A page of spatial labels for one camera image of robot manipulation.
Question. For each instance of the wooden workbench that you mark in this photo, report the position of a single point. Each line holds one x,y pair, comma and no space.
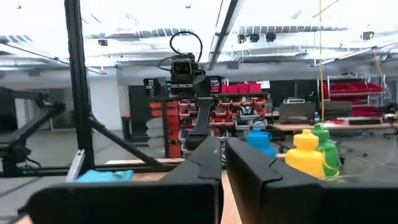
311,126

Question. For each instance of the silver frame bracket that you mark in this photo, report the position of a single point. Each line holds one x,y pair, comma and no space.
76,165

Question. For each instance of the black aluminium rig frame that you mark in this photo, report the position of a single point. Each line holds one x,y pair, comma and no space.
77,93

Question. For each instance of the yellow sports bottle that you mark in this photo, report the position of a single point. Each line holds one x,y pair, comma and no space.
304,158

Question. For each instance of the blue sports bottle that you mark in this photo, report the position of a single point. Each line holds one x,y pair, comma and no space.
260,141

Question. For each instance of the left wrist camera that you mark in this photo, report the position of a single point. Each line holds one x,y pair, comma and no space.
182,68

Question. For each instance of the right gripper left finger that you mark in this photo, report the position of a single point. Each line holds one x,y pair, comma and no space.
140,202

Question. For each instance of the black robot arm with camera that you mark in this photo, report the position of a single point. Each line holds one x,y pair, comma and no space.
174,130

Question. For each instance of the black equipment case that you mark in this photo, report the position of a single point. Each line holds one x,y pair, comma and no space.
297,112

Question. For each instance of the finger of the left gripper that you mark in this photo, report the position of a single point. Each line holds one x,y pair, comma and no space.
215,84
152,87

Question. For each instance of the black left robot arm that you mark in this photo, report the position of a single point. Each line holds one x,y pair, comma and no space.
202,115

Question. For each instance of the green sports bottle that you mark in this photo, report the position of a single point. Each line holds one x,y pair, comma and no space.
330,152

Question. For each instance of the blue microfibre cloth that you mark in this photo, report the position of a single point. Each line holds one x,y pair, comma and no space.
105,176

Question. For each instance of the red shelf rack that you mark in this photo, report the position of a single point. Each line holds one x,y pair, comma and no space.
351,88

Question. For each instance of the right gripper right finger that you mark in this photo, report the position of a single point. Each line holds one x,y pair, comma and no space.
295,202

